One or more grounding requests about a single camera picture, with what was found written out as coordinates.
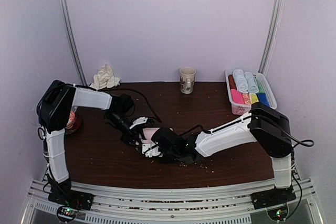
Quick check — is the floral ceramic mug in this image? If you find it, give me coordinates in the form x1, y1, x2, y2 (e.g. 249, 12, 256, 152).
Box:
179, 67, 196, 94

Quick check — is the light blue rolled towel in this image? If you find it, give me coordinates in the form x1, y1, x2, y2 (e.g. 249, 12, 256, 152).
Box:
232, 69, 248, 93

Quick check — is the dark red rolled towel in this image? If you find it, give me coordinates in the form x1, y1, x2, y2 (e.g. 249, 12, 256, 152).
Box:
228, 74, 237, 90

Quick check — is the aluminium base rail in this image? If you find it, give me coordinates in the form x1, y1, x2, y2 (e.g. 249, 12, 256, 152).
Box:
18, 178, 328, 223

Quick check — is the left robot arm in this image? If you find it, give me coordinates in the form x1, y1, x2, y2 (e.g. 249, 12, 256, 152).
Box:
36, 80, 148, 205

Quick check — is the aluminium frame post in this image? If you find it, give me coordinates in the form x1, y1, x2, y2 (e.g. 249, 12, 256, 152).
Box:
258, 0, 284, 75
59, 0, 87, 86

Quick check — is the pale blue rolled towel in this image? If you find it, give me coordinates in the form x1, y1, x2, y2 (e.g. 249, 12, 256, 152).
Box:
244, 71, 259, 94

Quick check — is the green rolled towel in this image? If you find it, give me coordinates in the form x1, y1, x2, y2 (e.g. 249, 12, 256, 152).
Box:
256, 80, 264, 93

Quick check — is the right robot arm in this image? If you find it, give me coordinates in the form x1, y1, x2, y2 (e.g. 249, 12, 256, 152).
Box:
151, 102, 314, 204

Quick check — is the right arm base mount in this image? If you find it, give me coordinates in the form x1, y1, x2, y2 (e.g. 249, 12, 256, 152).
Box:
251, 188, 296, 222

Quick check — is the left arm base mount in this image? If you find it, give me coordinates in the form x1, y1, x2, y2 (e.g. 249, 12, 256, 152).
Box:
48, 190, 94, 223

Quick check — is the orange patterned rolled towel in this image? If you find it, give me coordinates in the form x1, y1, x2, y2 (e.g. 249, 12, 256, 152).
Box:
242, 93, 251, 105

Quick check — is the red white patterned bowl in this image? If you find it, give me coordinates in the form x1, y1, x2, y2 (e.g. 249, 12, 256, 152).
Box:
66, 110, 77, 130

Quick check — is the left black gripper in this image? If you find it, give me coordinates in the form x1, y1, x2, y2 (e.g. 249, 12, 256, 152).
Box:
106, 111, 142, 149

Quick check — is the pink rolled towel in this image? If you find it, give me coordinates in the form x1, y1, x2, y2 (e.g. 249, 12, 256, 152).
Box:
230, 89, 244, 104

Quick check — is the cream crumpled towel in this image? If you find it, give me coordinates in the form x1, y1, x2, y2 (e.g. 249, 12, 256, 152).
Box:
89, 64, 120, 90

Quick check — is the yellow rolled towel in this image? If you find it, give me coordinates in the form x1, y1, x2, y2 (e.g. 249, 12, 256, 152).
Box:
249, 93, 259, 104

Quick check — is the left aluminium frame post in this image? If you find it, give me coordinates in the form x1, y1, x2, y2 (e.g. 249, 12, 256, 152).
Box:
59, 0, 87, 86

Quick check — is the pink towel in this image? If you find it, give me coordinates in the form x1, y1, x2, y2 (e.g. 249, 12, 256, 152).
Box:
139, 127, 161, 146
230, 89, 244, 104

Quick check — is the right aluminium frame post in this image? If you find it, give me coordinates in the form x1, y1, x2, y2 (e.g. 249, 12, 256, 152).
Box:
258, 0, 284, 75

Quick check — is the white plastic basket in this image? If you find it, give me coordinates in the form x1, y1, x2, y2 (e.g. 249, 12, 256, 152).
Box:
225, 69, 278, 115

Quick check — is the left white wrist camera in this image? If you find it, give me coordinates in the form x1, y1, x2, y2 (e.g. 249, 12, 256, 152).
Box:
129, 116, 154, 130

